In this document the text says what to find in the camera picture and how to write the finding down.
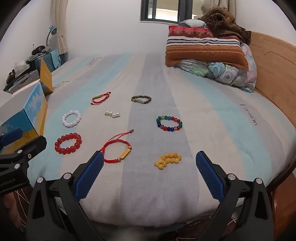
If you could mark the light blue cloth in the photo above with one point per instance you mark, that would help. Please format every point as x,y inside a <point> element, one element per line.
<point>55,58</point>

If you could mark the grey-blue pillow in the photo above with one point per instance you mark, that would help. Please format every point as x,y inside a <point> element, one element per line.
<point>194,23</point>

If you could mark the beige curtain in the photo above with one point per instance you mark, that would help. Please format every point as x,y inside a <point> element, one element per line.
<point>217,4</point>
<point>61,23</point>

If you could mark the blue desk lamp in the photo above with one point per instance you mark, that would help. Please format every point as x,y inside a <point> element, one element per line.
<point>53,29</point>

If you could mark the floral quilt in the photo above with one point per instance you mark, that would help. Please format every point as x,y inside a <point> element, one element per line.
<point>222,71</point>

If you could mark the dark framed window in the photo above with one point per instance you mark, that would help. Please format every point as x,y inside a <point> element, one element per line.
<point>148,9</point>

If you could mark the dark patterned cloth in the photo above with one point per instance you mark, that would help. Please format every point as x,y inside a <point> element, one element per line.
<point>161,234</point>

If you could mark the blue and yellow cardboard box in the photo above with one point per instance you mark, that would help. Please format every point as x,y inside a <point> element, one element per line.
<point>34,109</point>

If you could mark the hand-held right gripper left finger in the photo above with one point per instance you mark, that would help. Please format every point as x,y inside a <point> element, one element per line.
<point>89,178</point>

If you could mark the blue suitcase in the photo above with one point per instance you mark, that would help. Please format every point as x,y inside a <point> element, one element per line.
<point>46,61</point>

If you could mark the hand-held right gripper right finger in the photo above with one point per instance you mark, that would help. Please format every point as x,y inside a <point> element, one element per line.
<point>208,176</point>

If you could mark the wooden bed frame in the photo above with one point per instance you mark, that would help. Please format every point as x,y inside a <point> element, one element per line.
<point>272,69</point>

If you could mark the brown fuzzy blanket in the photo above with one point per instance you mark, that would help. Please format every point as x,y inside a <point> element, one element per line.
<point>222,20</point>

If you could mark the black clutter on suitcase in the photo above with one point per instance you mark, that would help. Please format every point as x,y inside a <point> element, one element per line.
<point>39,49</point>

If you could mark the person's left hand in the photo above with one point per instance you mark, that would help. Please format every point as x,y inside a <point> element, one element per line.
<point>9,207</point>

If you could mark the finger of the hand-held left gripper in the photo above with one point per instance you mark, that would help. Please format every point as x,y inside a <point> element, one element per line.
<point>34,143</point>
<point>11,136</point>

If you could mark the striped folded quilt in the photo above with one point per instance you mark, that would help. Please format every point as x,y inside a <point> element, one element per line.
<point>203,46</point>

